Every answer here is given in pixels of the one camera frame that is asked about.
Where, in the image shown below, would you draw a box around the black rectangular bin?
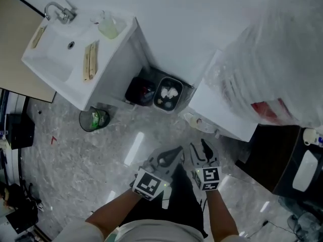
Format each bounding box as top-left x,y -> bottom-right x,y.
125,76 -> 156,107

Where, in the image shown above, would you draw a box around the black bag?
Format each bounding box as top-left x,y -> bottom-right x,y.
0,183 -> 42,234

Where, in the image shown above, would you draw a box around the black mesh wastebasket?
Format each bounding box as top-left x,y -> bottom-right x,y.
79,106 -> 111,133

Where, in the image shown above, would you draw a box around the white sink cabinet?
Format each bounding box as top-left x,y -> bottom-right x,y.
21,9 -> 152,112

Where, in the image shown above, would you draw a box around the white rectangular bin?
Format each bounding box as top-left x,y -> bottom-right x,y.
152,76 -> 184,114

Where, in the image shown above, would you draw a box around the white water dispenser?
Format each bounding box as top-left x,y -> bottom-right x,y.
180,49 -> 258,143

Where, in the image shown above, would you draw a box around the beige door panel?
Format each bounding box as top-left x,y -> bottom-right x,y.
0,0 -> 57,103

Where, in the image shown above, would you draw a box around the black cable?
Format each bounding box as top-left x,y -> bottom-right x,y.
248,219 -> 291,237

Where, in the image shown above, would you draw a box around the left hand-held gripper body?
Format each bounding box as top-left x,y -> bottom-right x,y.
131,157 -> 173,210

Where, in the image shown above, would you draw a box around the person's left forearm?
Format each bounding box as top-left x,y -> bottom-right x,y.
85,190 -> 142,234

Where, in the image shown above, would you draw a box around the white countertop basin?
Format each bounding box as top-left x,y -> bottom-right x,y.
292,150 -> 319,193

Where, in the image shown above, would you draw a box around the green plastic bottle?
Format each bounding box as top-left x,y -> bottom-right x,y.
90,111 -> 101,130

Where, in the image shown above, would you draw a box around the chrome faucet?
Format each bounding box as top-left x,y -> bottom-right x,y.
44,0 -> 78,25

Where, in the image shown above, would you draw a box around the crumpled white tissues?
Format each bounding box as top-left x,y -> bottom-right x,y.
160,86 -> 179,99

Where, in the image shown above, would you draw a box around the clear drinking glass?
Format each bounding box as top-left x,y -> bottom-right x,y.
89,10 -> 105,25

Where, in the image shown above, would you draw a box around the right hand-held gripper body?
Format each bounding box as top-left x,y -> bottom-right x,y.
193,160 -> 223,192

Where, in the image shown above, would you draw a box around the small white mug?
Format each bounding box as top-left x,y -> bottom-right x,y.
302,128 -> 320,146

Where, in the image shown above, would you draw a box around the person's black trousers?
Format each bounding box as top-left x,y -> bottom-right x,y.
118,164 -> 209,239

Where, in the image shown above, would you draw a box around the black box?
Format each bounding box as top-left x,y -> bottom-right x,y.
5,112 -> 35,150

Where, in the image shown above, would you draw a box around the person's right forearm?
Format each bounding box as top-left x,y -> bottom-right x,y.
206,189 -> 241,238

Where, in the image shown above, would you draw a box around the dark wooden cabinet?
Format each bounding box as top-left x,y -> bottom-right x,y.
236,124 -> 323,199

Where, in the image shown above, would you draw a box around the clear water bottle red label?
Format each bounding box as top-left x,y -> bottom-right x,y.
204,0 -> 323,129

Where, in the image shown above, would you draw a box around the person's white shirt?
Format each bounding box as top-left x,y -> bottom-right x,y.
51,219 -> 249,242

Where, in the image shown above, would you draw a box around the large wooden comb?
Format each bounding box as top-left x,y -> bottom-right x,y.
82,40 -> 100,83

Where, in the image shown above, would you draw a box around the small wooden comb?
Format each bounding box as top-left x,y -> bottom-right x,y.
31,25 -> 47,49

